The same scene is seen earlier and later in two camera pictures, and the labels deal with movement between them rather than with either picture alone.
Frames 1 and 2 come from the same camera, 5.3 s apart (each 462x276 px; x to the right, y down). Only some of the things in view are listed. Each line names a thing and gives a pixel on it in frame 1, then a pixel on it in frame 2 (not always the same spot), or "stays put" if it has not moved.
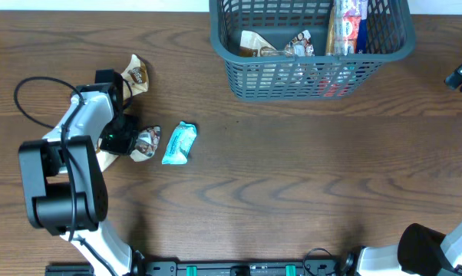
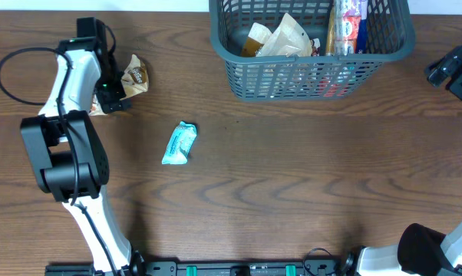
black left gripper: (126, 142) -> (107, 91)
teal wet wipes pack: (180, 144) stays put
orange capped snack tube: (330, 43) stays put
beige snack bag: (135, 78) stays put
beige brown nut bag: (146, 142) -> (289, 39)
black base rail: (220, 267) stays put
